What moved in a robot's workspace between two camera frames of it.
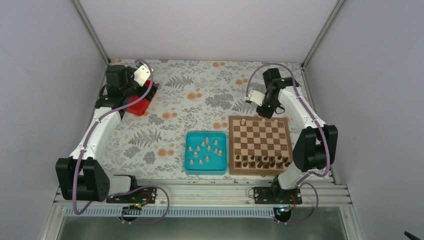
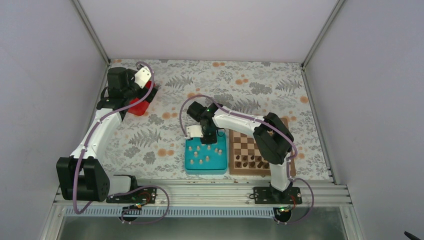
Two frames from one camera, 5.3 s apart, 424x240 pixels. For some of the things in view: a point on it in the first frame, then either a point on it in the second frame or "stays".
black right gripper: (267, 114) -> (212, 140)
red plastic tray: (139, 107) stays
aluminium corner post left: (79, 9) stays
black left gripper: (151, 93) stays
